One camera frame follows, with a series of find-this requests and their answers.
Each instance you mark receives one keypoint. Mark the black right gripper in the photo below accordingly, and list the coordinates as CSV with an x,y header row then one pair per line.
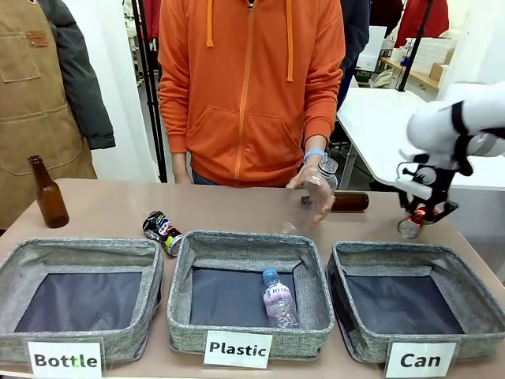
x,y
432,183

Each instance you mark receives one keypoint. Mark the crushed red can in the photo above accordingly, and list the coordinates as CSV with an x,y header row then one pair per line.
x,y
412,226

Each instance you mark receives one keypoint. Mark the clear plastic bottle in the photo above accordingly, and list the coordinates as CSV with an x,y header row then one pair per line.
x,y
321,185

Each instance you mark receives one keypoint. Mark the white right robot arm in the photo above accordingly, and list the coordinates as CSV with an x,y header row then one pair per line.
x,y
434,122

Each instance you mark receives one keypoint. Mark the person right forearm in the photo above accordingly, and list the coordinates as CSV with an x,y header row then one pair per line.
x,y
181,167

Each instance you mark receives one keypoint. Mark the person left forearm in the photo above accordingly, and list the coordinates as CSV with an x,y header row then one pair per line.
x,y
315,143

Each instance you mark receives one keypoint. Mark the grey basket labelled Can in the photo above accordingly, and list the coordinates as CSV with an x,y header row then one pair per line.
x,y
398,256

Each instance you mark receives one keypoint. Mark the white Can label card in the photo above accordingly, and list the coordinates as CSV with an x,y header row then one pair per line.
x,y
420,360

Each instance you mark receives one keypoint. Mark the grey basket labelled Plastic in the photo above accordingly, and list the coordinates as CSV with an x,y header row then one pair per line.
x,y
236,252

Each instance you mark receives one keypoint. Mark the crushed dark blue can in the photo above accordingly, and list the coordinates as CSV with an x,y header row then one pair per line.
x,y
161,231

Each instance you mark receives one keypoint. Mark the grey basket labelled Bottle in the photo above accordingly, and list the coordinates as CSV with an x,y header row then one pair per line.
x,y
79,296

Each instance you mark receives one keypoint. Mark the person left hand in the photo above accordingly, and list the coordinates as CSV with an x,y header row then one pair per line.
x,y
315,197

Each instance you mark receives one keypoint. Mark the short brown glass bottle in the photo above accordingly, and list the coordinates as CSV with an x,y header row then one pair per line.
x,y
351,201

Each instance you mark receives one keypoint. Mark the white background table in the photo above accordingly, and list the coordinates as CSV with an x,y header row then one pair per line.
x,y
378,118

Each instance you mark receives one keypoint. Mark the small dark bottle cap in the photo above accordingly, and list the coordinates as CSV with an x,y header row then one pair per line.
x,y
305,200

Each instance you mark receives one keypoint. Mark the blue wristband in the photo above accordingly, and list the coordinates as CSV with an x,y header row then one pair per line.
x,y
314,154

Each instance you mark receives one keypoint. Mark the cardboard box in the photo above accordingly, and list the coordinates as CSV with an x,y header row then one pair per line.
x,y
438,71

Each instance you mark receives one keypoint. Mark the stack of white boxes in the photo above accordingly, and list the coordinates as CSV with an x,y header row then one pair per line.
x,y
428,51

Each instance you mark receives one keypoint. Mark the black slanted tripod pole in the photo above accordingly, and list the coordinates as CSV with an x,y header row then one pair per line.
x,y
414,47

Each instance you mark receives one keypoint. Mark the blue-capped plastic water bottle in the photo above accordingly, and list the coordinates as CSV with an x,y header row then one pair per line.
x,y
279,300

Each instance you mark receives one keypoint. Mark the red hanging garment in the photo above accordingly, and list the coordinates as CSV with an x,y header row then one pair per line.
x,y
424,17

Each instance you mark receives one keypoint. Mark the person in orange hoodie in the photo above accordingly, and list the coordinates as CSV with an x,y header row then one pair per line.
x,y
252,87

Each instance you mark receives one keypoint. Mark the white Plastic label card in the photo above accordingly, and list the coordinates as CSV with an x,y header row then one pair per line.
x,y
238,349

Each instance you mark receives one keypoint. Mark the black stand pole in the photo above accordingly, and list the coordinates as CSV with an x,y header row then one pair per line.
x,y
152,87

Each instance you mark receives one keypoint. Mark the upright brown glass bottle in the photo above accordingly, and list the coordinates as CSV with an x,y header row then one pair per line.
x,y
50,197

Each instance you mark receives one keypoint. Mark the white Bottle label card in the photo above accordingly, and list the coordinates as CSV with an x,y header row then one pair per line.
x,y
65,360

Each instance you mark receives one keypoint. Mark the person in brown apron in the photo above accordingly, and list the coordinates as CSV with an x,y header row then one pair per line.
x,y
35,98

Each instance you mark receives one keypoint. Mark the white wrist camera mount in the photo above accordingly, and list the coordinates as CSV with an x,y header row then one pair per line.
x,y
414,185

